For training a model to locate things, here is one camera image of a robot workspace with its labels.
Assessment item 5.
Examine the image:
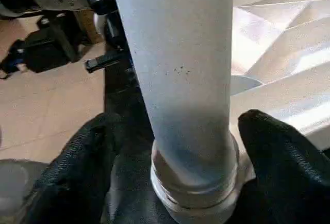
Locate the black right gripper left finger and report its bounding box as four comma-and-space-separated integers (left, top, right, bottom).
25, 112, 125, 224

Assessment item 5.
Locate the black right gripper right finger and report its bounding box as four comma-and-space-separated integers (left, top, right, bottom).
237, 109, 330, 224

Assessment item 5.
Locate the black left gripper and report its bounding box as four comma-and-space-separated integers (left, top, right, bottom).
85, 12, 129, 74

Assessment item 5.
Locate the white plastic table leg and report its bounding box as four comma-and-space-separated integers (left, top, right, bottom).
109, 0, 239, 206

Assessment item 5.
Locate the brown printed cardboard box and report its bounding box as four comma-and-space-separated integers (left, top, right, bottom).
77, 9, 102, 44

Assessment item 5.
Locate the grey metal stand tube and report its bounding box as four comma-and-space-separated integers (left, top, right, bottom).
50, 12, 79, 63

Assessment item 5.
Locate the black floor bag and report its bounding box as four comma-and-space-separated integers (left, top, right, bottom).
0, 31, 78, 80

